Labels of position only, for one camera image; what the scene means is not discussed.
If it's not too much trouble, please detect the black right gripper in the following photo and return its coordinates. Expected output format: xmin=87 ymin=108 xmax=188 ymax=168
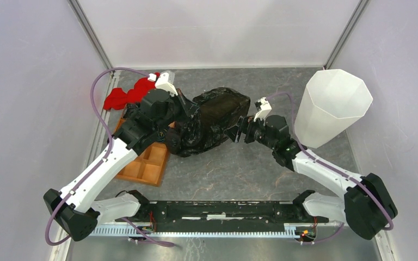
xmin=223 ymin=113 xmax=276 ymax=151

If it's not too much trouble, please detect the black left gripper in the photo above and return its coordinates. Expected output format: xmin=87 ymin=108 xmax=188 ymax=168
xmin=155 ymin=88 xmax=200 ymax=133

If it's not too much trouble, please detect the black plastic trash bag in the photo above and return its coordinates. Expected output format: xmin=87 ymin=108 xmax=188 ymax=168
xmin=164 ymin=87 xmax=251 ymax=158

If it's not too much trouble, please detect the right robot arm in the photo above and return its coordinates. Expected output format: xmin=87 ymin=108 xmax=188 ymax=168
xmin=224 ymin=115 xmax=398 ymax=240

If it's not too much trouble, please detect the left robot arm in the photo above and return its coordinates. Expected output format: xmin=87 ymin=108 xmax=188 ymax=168
xmin=43 ymin=89 xmax=199 ymax=241

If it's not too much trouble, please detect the white plastic trash bin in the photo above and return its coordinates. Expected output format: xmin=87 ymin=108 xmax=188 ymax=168
xmin=294 ymin=69 xmax=373 ymax=148

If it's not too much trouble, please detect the wooden compartment tray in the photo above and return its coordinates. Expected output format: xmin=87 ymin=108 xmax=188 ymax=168
xmin=115 ymin=108 xmax=175 ymax=187

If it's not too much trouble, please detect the red cloth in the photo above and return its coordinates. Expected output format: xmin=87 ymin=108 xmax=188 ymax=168
xmin=103 ymin=77 xmax=155 ymax=110

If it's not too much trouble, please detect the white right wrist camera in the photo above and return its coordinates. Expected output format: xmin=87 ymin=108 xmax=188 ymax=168
xmin=254 ymin=97 xmax=272 ymax=121

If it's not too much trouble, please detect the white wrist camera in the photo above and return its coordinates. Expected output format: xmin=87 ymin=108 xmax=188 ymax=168
xmin=254 ymin=97 xmax=272 ymax=121
xmin=155 ymin=71 xmax=177 ymax=97

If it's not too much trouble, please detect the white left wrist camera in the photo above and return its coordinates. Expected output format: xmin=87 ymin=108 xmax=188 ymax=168
xmin=155 ymin=71 xmax=177 ymax=97

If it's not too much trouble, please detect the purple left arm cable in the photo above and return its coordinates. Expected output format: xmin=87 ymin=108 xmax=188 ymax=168
xmin=45 ymin=67 xmax=157 ymax=247

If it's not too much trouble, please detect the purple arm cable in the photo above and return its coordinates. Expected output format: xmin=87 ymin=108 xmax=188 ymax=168
xmin=266 ymin=91 xmax=395 ymax=231
xmin=45 ymin=67 xmax=157 ymax=247

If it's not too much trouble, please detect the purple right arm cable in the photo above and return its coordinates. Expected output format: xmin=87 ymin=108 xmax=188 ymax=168
xmin=266 ymin=91 xmax=395 ymax=231

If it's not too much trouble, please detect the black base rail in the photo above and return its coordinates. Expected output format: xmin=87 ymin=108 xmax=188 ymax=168
xmin=129 ymin=201 xmax=329 ymax=233

